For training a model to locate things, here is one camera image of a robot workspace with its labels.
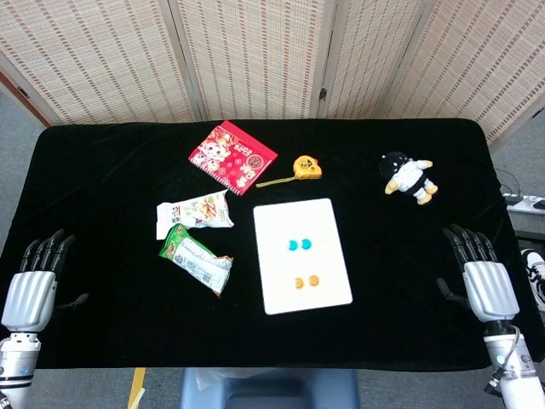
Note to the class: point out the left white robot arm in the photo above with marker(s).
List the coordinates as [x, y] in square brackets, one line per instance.
[17, 362]

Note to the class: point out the cyan button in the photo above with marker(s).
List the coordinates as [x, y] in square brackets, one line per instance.
[305, 243]
[293, 245]

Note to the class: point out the white power strip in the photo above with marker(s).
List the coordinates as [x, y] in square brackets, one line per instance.
[526, 204]

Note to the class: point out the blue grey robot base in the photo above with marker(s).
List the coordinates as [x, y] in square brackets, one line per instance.
[298, 383]

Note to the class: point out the green snack packet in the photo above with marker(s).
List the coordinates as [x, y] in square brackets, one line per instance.
[196, 260]

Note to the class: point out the black white sneaker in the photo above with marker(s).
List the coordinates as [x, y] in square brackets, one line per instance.
[537, 272]

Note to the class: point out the white rectangular board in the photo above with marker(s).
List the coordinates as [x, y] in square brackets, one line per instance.
[323, 255]

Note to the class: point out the white snack packet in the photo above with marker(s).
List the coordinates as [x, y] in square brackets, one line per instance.
[200, 211]

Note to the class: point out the black white plush toy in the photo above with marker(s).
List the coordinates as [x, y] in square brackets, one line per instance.
[411, 174]

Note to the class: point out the red spiral calendar notebook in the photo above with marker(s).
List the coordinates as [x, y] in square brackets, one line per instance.
[232, 157]

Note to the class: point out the bamboo folding screen panel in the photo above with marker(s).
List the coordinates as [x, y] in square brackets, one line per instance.
[98, 59]
[477, 59]
[366, 59]
[251, 55]

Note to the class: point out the yellow floor strip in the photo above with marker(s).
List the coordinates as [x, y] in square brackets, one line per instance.
[137, 383]

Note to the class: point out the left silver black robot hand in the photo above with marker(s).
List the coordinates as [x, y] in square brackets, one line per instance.
[30, 300]

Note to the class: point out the orange button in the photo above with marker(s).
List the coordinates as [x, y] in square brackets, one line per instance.
[299, 283]
[313, 280]

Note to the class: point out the yellow tape measure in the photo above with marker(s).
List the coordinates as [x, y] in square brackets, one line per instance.
[307, 167]

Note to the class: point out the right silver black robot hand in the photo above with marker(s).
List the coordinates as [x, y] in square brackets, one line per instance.
[489, 289]

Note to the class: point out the black velvet tablecloth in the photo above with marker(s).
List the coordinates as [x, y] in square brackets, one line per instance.
[106, 191]

